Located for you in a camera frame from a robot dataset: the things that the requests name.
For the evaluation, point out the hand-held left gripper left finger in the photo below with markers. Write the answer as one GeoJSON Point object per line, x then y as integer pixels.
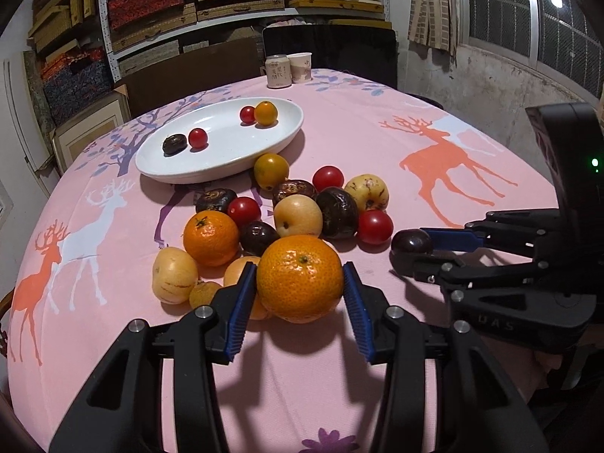
{"type": "Point", "coordinates": [239, 311]}

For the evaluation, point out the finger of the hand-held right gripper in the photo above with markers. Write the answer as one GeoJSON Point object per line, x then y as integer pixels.
{"type": "Point", "coordinates": [424, 268]}
{"type": "Point", "coordinates": [453, 240]}

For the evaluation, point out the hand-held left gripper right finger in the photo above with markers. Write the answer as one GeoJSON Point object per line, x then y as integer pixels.
{"type": "Point", "coordinates": [358, 311]}

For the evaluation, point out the dark purple plum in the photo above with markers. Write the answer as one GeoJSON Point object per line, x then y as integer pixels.
{"type": "Point", "coordinates": [258, 238]}
{"type": "Point", "coordinates": [412, 243]}

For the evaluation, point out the small yellow fruit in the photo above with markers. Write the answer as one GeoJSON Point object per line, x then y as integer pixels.
{"type": "Point", "coordinates": [204, 294]}

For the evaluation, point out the large orange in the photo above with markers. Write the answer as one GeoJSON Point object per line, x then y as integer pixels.
{"type": "Point", "coordinates": [299, 278]}

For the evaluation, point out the yellow pepino melon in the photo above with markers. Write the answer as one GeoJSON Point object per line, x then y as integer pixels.
{"type": "Point", "coordinates": [174, 274]}

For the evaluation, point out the orange mandarin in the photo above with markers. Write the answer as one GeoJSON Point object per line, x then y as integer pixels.
{"type": "Point", "coordinates": [211, 237]}

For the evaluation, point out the spotted yellow apple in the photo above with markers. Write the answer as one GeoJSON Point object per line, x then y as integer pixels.
{"type": "Point", "coordinates": [367, 192]}

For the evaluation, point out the pale yellow pear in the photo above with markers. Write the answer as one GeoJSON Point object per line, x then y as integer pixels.
{"type": "Point", "coordinates": [297, 216]}

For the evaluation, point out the white oval plate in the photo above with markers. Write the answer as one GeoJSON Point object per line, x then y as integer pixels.
{"type": "Point", "coordinates": [222, 151]}

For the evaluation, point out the person's right hand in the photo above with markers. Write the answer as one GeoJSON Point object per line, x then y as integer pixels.
{"type": "Point", "coordinates": [519, 368]}

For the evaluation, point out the yellow-orange tomato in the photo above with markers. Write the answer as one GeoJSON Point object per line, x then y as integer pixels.
{"type": "Point", "coordinates": [271, 170]}
{"type": "Point", "coordinates": [265, 113]}

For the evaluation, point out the pink deer-print tablecloth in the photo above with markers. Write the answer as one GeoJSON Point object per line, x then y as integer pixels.
{"type": "Point", "coordinates": [339, 122]}

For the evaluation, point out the black chair back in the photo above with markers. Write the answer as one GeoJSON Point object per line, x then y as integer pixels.
{"type": "Point", "coordinates": [330, 49]}

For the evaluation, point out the paper cup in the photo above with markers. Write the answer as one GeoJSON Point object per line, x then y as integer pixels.
{"type": "Point", "coordinates": [300, 67]}

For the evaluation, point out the framed picture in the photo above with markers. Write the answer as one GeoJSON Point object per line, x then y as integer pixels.
{"type": "Point", "coordinates": [89, 132]}

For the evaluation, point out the brown wooden chair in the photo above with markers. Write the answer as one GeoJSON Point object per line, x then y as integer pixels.
{"type": "Point", "coordinates": [4, 321]}

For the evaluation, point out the woven bamboo curtain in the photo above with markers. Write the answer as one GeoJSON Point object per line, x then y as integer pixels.
{"type": "Point", "coordinates": [434, 4]}

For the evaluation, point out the barred window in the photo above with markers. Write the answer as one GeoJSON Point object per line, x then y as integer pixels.
{"type": "Point", "coordinates": [514, 9]}

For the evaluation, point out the brown board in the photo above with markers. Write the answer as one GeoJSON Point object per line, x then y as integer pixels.
{"type": "Point", "coordinates": [188, 75]}

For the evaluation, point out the pale drink can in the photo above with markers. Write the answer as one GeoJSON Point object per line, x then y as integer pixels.
{"type": "Point", "coordinates": [278, 71]}

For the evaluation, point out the stack of blue patterned boxes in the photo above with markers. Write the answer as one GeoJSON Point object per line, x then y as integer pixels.
{"type": "Point", "coordinates": [75, 85]}

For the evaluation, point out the white metal shelf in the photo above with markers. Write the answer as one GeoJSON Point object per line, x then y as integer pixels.
{"type": "Point", "coordinates": [104, 23]}

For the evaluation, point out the stack of red boxes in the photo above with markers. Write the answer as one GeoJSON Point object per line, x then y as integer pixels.
{"type": "Point", "coordinates": [144, 2]}

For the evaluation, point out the stack of yellow boxes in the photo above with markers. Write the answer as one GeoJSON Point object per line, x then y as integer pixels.
{"type": "Point", "coordinates": [56, 19]}

